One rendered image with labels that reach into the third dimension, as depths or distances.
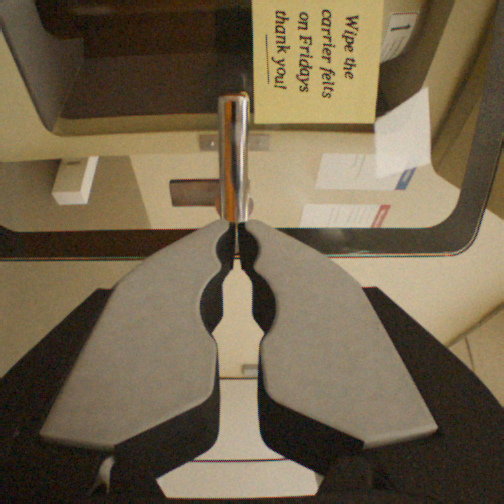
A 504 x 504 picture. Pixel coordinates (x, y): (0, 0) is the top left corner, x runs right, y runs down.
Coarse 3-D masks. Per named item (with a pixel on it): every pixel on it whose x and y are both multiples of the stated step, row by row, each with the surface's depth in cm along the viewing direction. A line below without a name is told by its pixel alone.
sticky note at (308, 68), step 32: (256, 0) 20; (288, 0) 20; (320, 0) 20; (352, 0) 20; (256, 32) 21; (288, 32) 21; (320, 32) 21; (352, 32) 21; (256, 64) 22; (288, 64) 22; (320, 64) 22; (352, 64) 22; (256, 96) 23; (288, 96) 23; (320, 96) 23; (352, 96) 23
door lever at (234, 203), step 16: (224, 96) 19; (240, 96) 19; (224, 112) 19; (240, 112) 19; (224, 128) 19; (240, 128) 19; (224, 144) 20; (240, 144) 20; (224, 160) 20; (240, 160) 20; (224, 176) 21; (240, 176) 21; (224, 192) 21; (240, 192) 21; (224, 208) 22; (240, 208) 22
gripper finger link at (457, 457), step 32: (384, 320) 8; (416, 352) 7; (448, 352) 7; (416, 384) 6; (448, 384) 6; (480, 384) 6; (448, 416) 6; (480, 416) 6; (384, 448) 5; (416, 448) 5; (448, 448) 5; (480, 448) 5; (384, 480) 5; (416, 480) 5; (448, 480) 5; (480, 480) 5
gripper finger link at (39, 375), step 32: (64, 320) 8; (32, 352) 7; (64, 352) 7; (0, 384) 6; (32, 384) 6; (0, 416) 6; (32, 416) 6; (0, 448) 5; (32, 448) 5; (64, 448) 5; (0, 480) 5; (32, 480) 5; (64, 480) 5; (96, 480) 5
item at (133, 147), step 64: (0, 0) 19; (64, 0) 20; (128, 0) 20; (192, 0) 20; (384, 0) 20; (448, 0) 20; (0, 64) 21; (64, 64) 21; (128, 64) 22; (192, 64) 22; (384, 64) 22; (448, 64) 22; (0, 128) 23; (64, 128) 24; (128, 128) 24; (192, 128) 24; (256, 128) 24; (320, 128) 24; (384, 128) 24; (448, 128) 24; (0, 192) 26; (64, 192) 26; (128, 192) 26; (192, 192) 26; (256, 192) 26; (320, 192) 27; (384, 192) 27; (448, 192) 27; (0, 256) 28; (64, 256) 29; (128, 256) 29; (384, 256) 30; (448, 256) 30
